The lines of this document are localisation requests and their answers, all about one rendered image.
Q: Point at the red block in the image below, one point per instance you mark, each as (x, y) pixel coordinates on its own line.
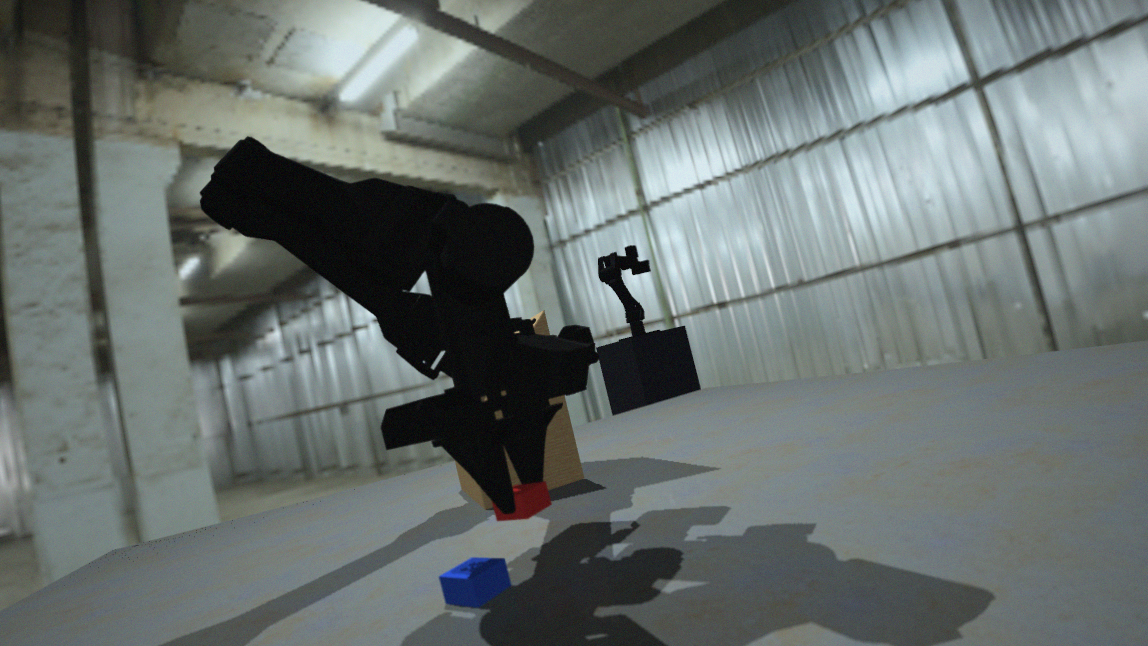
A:
(530, 499)

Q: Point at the blue block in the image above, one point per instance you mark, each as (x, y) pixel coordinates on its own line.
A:
(475, 582)

